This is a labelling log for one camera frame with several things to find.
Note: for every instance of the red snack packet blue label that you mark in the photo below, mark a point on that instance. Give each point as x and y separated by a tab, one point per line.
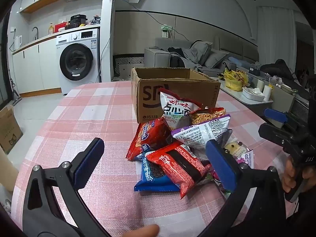
155	133

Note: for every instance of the black pressure cooker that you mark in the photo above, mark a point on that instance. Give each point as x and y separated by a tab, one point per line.
78	21

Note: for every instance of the brown cardboard box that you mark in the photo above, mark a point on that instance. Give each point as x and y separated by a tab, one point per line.
148	96

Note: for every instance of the dark clothes pile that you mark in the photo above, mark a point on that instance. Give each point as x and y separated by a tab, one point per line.
180	56

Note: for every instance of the coffee table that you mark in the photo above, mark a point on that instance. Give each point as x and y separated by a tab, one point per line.
284	101

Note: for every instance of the white wall device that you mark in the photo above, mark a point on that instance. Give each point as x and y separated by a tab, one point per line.
165	31

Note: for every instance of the yellow soap bottle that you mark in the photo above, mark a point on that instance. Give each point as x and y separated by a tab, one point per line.
50	29

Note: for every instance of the grey sofa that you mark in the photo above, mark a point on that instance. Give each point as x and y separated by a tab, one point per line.
155	58

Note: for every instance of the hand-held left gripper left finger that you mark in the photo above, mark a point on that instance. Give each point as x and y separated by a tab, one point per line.
90	164

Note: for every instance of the white washing machine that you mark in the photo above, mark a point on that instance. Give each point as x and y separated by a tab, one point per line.
79	59

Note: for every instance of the clear pastry packet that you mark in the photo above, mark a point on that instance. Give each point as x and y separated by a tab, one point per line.
234	148

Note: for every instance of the person's right hand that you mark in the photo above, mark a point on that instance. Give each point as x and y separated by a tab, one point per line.
288	177

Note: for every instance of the printed cardboard box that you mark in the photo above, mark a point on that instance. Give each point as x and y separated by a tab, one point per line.
8	130

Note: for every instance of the red brick pattern snack packet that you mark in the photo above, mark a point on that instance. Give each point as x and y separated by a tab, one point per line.
177	167

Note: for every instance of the blue cookie packet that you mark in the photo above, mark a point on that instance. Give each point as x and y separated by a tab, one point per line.
153	177

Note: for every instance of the grey pillow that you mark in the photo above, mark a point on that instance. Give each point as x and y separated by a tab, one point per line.
201	50
216	58

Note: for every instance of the orange noodle stick snack packet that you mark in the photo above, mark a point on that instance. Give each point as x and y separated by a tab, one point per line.
207	116

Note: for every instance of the white food container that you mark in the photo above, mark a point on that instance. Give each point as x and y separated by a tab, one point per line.
253	95

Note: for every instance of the black jacket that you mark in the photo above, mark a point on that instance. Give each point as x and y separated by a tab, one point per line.
279	69

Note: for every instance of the red box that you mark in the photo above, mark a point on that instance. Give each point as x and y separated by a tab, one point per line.
60	27

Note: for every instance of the purple and white snack packet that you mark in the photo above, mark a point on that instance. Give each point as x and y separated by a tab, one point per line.
200	133

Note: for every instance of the kitchen faucet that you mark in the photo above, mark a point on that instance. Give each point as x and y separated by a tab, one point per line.
36	32

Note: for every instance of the person's left hand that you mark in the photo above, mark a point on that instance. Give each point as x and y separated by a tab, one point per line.
143	231

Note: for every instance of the pink checkered tablecloth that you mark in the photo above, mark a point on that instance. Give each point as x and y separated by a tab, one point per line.
98	118

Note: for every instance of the white kitchen cabinet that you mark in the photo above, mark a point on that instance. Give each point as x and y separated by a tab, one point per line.
37	66

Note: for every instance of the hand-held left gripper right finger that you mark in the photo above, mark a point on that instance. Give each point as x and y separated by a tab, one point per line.
222	165

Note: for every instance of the black patterned mat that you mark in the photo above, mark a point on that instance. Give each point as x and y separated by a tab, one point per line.
128	63

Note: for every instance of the white kettle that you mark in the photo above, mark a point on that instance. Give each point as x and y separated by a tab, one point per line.
17	43

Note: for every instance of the white snack packet red print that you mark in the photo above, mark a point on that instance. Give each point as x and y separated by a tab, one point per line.
172	106

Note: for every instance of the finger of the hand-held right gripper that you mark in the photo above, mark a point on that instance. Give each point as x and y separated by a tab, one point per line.
274	115
274	134

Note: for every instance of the yellow plastic bag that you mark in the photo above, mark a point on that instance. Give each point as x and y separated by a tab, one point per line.
235	80

